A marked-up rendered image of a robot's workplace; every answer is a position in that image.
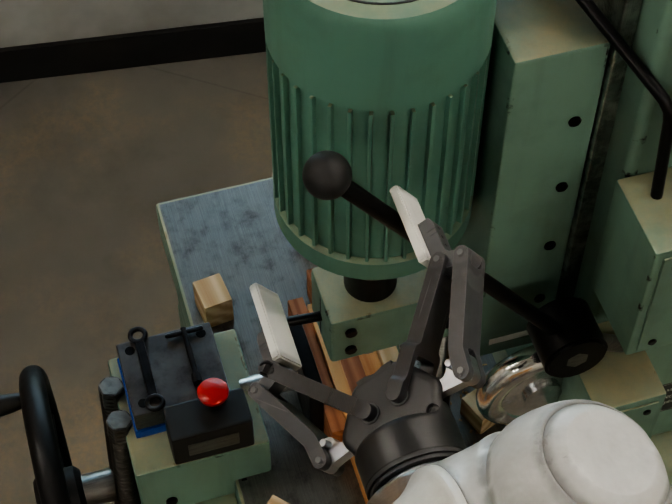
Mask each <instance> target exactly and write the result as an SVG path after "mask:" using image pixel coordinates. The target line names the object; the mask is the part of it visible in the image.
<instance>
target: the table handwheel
mask: <svg viewBox="0 0 672 504"><path fill-rule="evenodd" d="M19 393H20V401H21V408H22V414H23V420H24V425H25V431H26V436H27V441H28V446H29V451H30V456H31V461H32V465H33V470H34V475H35V479H34V481H33V487H34V493H35V498H36V502H37V504H105V503H108V502H112V501H116V500H117V494H116V487H115V480H114V473H113V471H112V470H111V469H110V468H105V469H101V470H97V471H93V472H90V473H86V474H82V475H81V472H80V469H78V468H76V467H75V466H73V465H72V462H71V458H70V454H69V450H68V446H67V442H66V438H65V434H64V430H63V427H62V423H61V419H60V415H59V412H58V408H57V405H56V401H55V398H54V394H53V391H52V388H51V385H50V382H49V379H48V376H47V374H46V372H45V371H44V369H43V368H41V367H40V366H37V365H29V366H27V367H25V368H24V369H23V370H22V371H21V373H20V376H19Z"/></svg>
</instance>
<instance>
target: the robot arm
mask: <svg viewBox="0 0 672 504"><path fill-rule="evenodd" d="M389 191H390V193H391V196H392V198H393V201H394V203H395V206H396V208H397V211H398V213H399V215H400V218H401V220H402V223H403V225H404V228H405V230H406V232H407V235H408V237H409V240H410V242H411V245H412V247H413V249H414V252H415V254H416V257H417V259H418V262H419V263H421V264H422V265H424V266H425V267H427V272H426V275H425V279H424V282H423V286H422V289H421V293H420V296H419V300H418V303H417V307H416V310H415V314H414V317H413V321H412V324H411V328H410V331H409V335H408V338H407V340H406V341H405V342H403V343H402V345H401V347H400V351H399V354H398V358H397V361H395V362H393V361H391V360H390V361H388V362H387V363H385V364H384V365H382V366H381V367H380V368H379V369H378V370H377V371H376V372H375V373H374V374H372V375H369V376H366V377H363V378H362V379H360V380H359V381H357V382H356V383H357V386H356V388H355V389H354V391H353V393H352V396H350V395H348V394H346V393H343V392H341V391H339V390H336V389H334V388H331V387H329V386H326V385H324V384H322V383H319V382H317V381H314V380H312V379H310V378H307V377H305V376H303V375H300V374H298V373H296V372H293V371H291V370H290V369H292V370H294V371H297V370H298V369H300V368H301V367H302V364H301V361H300V358H299V355H298V352H297V349H296V346H295V343H294V340H293V337H292V334H291V331H290V328H289V325H288V322H287V319H286V316H285V313H284V310H283V307H282V304H281V301H280V298H279V295H278V294H276V293H275V292H273V291H271V290H269V289H267V288H265V287H264V286H262V285H260V284H258V283H254V284H252V285H251V286H250V288H249V289H250V292H251V295H252V298H253V301H254V304H255V307H256V310H257V313H258V316H259V320H260V323H261V326H262V329H263V330H262V331H261V332H260V333H258V334H257V343H258V346H259V349H260V351H261V355H262V358H263V361H262V362H261V363H260V364H259V366H258V373H259V374H260V375H262V376H263V377H262V378H261V380H260V381H259V382H258V383H257V382H254V383H252V384H251V385H250V386H249V389H248V395H249V396H250V397H251V398H252V399H253V400H254V401H255V402H256V403H257V404H258V405H259V406H260V407H262V408H263V409H264V410H265V411H266V412H267V413H268V414H269V415H270V416H271V417H272V418H274V419H275V420H276V421H277V422H278V423H279V424H280V425H281V426H282V427H283V428H284V429H286V430H287V431H288V432H289V433H290V434H291V435H292V436H293V437H294V438H295V439H296V440H298V441H299V442H300V443H301V444H302V445H303V446H304V447H305V449H306V452H307V454H308V456H309V458H310V460H311V463H312V465H313V466H314V468H316V469H319V470H321V471H324V472H326V473H328V474H331V475H334V476H340V475H342V474H343V473H344V470H345V464H344V463H345V462H347V461H348V460H349V459H351V458H352V457H353V456H355V464H356V467H357V470H358V473H359V475H360V478H361V481H362V484H363V487H364V490H365V493H366V496H367V499H368V502H367V504H672V485H670V483H669V479H668V476H667V472H666V468H665V465H664V462H663V460H662V457H661V455H660V453H659V452H658V450H657V448H656V447H655V445H654V444H653V442H652V441H651V439H650V438H649V436H648V435H647V433H646V432H645V431H644V430H643V429H642V428H641V427H640V426H639V425H638V424H637V423H636V422H635V421H634V420H632V419H631V418H630V417H628V416H627V415H625V414H624V413H623V412H621V411H619V410H617V409H615V408H613V407H611V406H608V405H606V404H603V403H600V402H596V401H591V400H585V399H573V400H564V401H559V402H555V403H550V404H547V405H544V406H542V407H539V408H536V409H533V410H531V411H529V412H527V413H525V414H523V415H521V416H520V417H518V418H516V419H514V420H513V421H512V422H510V423H509V424H508V425H507V426H506V427H505V428H504V429H503V430H502V431H501V432H495V433H492V434H490V435H488V436H486V437H484V438H483V439H482V440H480V441H479V442H477V443H475V444H474V445H472V446H470V447H468V448H467V447H466V445H465V442H464V440H463V437H462V435H461V432H460V430H459V427H458V425H457V422H456V420H455V418H454V416H453V414H452V412H451V409H450V398H451V394H454V393H456V392H458V391H460V390H462V389H464V388H466V387H468V386H471V387H473V388H475V389H479V388H482V387H483V386H484V385H485V383H486V376H485V372H484V369H483V365H482V362H481V358H480V344H481V326H482V308H483V290H484V273H485V260H484V258H483V257H481V256H480V255H478V254H477V253H475V252H474V251H473V250H471V249H470V248H468V247H467V246H465V245H459V246H458V247H456V248H455V250H453V251H452V250H451V247H450V245H449V243H448V240H447V239H446V236H445V233H444V231H443V229H442V228H441V227H440V226H439V225H438V224H436V223H435V222H434V221H432V220H431V219H429V218H427V219H425V217H424V214H423V212H422V209H421V207H420V205H419V202H418V200H417V199H416V198H415V197H414V196H412V195H411V194H409V193H408V192H407V191H405V190H404V189H402V188H401V187H400V186H398V185H395V186H393V187H392V188H390V190H389ZM448 317H449V328H448V354H449V359H446V360H445V362H444V365H445V366H446V372H445V375H444V376H443V377H442V378H441V379H438V378H436V375H437V371H438V368H439V364H440V356H439V349H440V346H441V342H442V338H443V335H444V331H445V328H446V324H447V321H448ZM416 360H418V361H419V362H420V369H419V368H417V367H415V366H414V365H415V361H416ZM286 387H288V388H290V389H292V390H294V391H297V392H299V393H301V394H304V395H306V396H308V397H310V398H313V399H315V400H317V401H320V402H322V403H324V404H326V405H329V406H331V407H333V408H336V409H338V410H340V411H343V412H345V413H347V418H346V423H345V427H344V431H343V441H342V442H340V441H339V440H336V439H334V438H332V437H328V436H327V435H325V434H324V433H323V432H322V431H321V430H320V429H319V428H318V427H316V426H315V425H314V424H313V423H312V422H311V421H310V420H309V419H308V418H306V417H305V416H304V415H303V414H302V413H301V412H300V411H299V410H297V409H296V408H295V407H294V406H293V405H292V404H291V403H290V402H289V401H287V400H286V399H285V398H284V397H283V396H282V395H281V392H282V391H283V390H284V389H285V388H286Z"/></svg>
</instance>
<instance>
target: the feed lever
mask: <svg viewBox="0 0 672 504"><path fill-rule="evenodd" d="M302 178H303V183H304V185H305V187H306V189H307V191H308V192H309V193H310V194H311V195H313V196H314V197H316V198H318V199H321V200H334V199H337V198H338V197H340V196H341V197H343V198H344V199H346V200H347V201H349V202H350V203H352V204H353V205H355V206H356V207H358V208H359V209H361V210H362V211H364V212H365V213H367V214H368V215H370V216H371V217H373V218H374V219H376V220H377V221H379V222H380V223H382V224H383V225H385V226H386V227H388V228H389V229H391V230H392V231H394V232H395V233H397V234H398V235H400V236H401V237H403V238H404V239H406V240H407V241H409V242H410V240H409V237H408V235H407V232H406V230H405V228H404V225H403V223H402V220H401V218H400V215H399V213H398V212H397V211H396V210H394V209H393V208H391V207H390V206H388V205H387V204H386V203H384V202H383V201H381V200H380V199H378V198H377V197H375V196H374V195H372V194H371V193H370V192H368V191H367V190H365V189H364V188H362V187H361V186H359V185H358V184H356V183H355V182H354V181H352V170H351V166H350V164H349V163H348V161H347V160H346V159H345V157H343V156H342V155H341V154H339V153H337V152H335V151H329V150H325V151H320V152H317V153H315V154H314V155H312V156H311V157H310V158H309V159H308V160H307V162H306V163H305V165H304V168H303V173H302ZM410 243H411V242H410ZM483 291H484V292H485V293H487V294H488V295H490V296H491V297H493V298H494V299H496V300H497V301H499V302H500V303H502V304H503V305H505V306H506V307H508V308H509V309H511V310H512V311H514V312H515V313H517V314H518V315H520V316H521V317H523V318H524V319H526V320H527V321H528V323H527V327H526V329H527V332H528V334H529V336H530V339H531V341H532V343H533V345H534V348H535V350H536V352H537V354H538V357H539V359H540V361H541V363H542V366H543V368H544V370H545V372H546V373H547V374H548V375H550V376H554V377H559V378H565V377H572V376H575V375H578V374H581V373H583V372H585V371H587V370H589V369H591V368H592V367H594V366H595V365H597V364H598V363H599V362H600V361H601V360H602V358H603V357H604V355H605V353H606V351H610V352H618V353H620V352H624V351H623V348H622V346H621V344H620V342H619V340H618V338H617V336H616V335H614V334H606V333H602V332H601V330H600V328H599V326H598V324H597V322H596V320H595V317H594V315H593V313H592V311H591V309H590V307H589V305H588V303H587V302H586V301H585V300H583V299H581V298H575V297H565V298H560V299H557V300H554V301H551V302H549V303H547V304H545V305H543V306H542V307H540V308H539V309H538V308H537V307H535V306H534V305H532V304H531V303H529V302H528V301H527V300H525V299H524V298H522V297H521V296H519V295H518V294H516V293H515V292H513V291H512V290H511V289H509V288H508V287H506V286H505V285H503V284H502V283H500V282H499V281H497V280H496V279H495V278H493V277H492V276H490V275H489V274H487V273H486V272H485V273H484V290H483Z"/></svg>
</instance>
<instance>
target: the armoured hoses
mask: <svg viewBox="0 0 672 504"><path fill-rule="evenodd" d="M98 390H99V397H100V400H101V401H100V402H101V409H102V416H103V424H104V431H105V438H106V445H107V452H108V453H107V454H108V459H109V460H108V461H109V468H110V469H111V470H112V471H113V473H114V480H115V487H116V494H117V500H116V501H114V504H141V500H140V496H139V492H138V488H137V484H136V479H135V475H134V471H133V467H132V463H131V459H130V454H129V450H128V446H127V442H126V436H127V435H128V433H129V431H130V429H131V427H132V425H133V423H132V419H131V415H130V414H129V413H128V412H127V411H125V410H119V409H118V405H117V404H118V401H119V399H120V398H121V397H122V395H123V394H124V393H125V391H124V386H123V382H122V381H121V380H120V378H118V377H113V376H111V377H106V378H104V379H103V380H102V381H100V384H99V385H98Z"/></svg>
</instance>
